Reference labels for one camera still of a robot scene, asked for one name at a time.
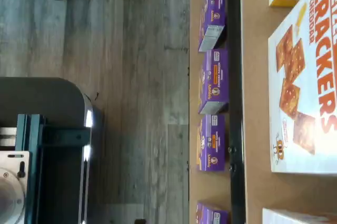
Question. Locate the dark rounded robot base cart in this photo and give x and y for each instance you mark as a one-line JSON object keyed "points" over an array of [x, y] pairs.
{"points": [[39, 95]]}

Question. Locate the white base bracket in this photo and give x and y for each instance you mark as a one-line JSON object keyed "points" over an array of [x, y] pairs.
{"points": [[8, 137]]}

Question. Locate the orange cheddar pretzel crackers box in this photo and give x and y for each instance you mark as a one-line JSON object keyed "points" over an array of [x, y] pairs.
{"points": [[302, 129]]}

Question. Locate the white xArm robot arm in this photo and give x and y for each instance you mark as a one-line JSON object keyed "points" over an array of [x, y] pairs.
{"points": [[8, 195]]}

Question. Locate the blue sea salt crackers box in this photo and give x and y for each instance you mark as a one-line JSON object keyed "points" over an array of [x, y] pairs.
{"points": [[289, 217]]}

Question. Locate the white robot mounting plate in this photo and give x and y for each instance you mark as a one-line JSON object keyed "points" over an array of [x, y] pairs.
{"points": [[14, 158]]}

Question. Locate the purple Annie's chocolate bunnies box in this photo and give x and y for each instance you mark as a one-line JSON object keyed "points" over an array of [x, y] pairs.
{"points": [[210, 216]]}

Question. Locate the teal metal mounting frame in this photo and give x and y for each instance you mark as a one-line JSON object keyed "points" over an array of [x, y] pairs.
{"points": [[34, 134]]}

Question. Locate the particle board shelf panel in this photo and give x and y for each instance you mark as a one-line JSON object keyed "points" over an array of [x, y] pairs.
{"points": [[210, 187], [258, 103]]}

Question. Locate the purple Annie's snack box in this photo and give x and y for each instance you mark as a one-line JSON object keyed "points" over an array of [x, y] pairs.
{"points": [[214, 142], [217, 76], [217, 3]]}

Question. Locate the small black floor object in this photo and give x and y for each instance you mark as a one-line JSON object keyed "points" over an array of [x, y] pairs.
{"points": [[140, 222]]}

